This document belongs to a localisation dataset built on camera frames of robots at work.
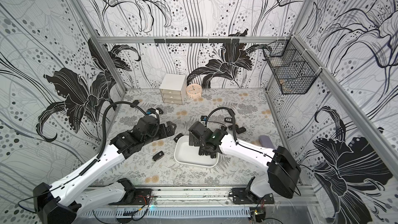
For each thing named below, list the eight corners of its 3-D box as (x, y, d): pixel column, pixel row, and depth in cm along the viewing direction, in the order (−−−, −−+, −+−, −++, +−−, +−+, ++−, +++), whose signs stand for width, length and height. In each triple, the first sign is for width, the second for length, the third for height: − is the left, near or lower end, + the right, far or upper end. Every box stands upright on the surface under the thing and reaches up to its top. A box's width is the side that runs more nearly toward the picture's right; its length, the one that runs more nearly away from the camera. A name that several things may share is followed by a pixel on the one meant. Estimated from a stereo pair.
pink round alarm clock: (185, 98, 116) (185, 95, 113) (187, 86, 124) (186, 83, 121) (202, 98, 116) (202, 95, 113) (202, 86, 124) (202, 83, 121)
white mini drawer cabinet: (162, 104, 112) (158, 91, 102) (166, 86, 124) (163, 73, 114) (185, 104, 112) (183, 91, 101) (187, 86, 124) (185, 73, 114)
